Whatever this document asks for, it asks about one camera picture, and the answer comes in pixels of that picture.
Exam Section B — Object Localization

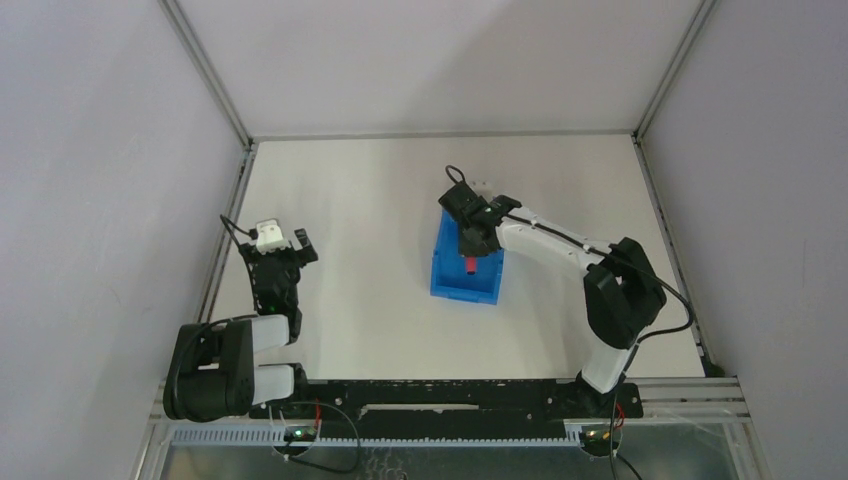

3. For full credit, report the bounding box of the red handled screwdriver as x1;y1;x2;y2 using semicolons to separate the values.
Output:
464;257;477;275

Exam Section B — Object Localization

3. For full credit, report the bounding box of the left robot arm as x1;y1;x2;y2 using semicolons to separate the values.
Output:
163;225;318;423

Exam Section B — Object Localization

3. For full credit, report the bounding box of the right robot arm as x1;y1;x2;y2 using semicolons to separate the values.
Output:
438;180;695;416

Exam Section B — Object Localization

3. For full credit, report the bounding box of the blue plastic bin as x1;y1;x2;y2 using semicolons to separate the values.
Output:
430;211;504;305

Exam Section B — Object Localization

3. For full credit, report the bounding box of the left controller board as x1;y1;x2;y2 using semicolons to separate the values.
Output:
283;427;318;443

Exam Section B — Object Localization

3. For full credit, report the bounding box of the controller board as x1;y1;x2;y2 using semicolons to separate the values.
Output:
283;427;318;443
578;430;619;458

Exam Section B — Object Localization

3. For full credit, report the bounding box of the right controller board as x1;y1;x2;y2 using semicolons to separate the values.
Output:
578;430;619;458

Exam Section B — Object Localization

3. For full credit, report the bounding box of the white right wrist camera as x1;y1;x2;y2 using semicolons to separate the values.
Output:
468;180;493;201

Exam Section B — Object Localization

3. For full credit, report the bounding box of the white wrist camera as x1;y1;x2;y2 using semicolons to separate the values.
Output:
468;180;493;201
255;218;291;254

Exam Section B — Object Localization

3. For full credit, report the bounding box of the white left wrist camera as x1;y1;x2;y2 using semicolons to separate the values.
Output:
255;218;291;254

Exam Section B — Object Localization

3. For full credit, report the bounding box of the black left loop cable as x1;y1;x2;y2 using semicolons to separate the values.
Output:
268;400;364;476

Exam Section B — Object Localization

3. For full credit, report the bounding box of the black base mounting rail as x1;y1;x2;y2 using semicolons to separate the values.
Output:
248;375;644;441

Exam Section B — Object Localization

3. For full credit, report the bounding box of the grey slotted cable duct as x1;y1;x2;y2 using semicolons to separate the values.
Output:
171;425;287;446

